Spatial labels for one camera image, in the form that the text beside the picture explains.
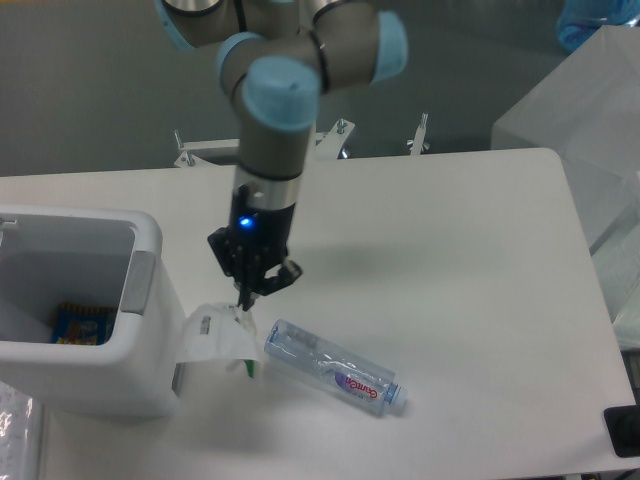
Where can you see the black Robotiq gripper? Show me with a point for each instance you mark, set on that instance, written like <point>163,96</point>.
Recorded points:
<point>252,249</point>

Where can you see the white plastic bag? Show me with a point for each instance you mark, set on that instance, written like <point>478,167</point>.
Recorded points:
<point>220,332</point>

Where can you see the clear plastic water bottle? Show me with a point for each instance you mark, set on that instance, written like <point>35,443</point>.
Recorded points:
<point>339,371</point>

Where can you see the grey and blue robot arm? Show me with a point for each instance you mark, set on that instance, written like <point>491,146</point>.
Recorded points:
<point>275,61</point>

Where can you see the white plastic trash can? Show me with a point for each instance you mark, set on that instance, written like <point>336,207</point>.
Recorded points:
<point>90,257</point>

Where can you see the blue snack wrapper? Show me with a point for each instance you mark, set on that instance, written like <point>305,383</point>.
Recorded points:
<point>82,325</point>

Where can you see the clear patterned plastic sheet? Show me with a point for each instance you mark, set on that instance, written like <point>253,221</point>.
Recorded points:
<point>21,434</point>

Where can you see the translucent plastic storage box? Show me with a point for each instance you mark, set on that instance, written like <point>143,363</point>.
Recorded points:
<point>587,111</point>

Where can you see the blue plastic bag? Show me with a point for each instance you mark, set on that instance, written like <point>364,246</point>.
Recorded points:
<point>580,19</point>

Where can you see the black device at table edge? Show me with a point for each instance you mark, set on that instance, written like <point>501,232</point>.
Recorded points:
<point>623,427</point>

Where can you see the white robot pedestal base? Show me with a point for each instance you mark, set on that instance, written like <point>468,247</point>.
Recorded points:
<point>328,145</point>

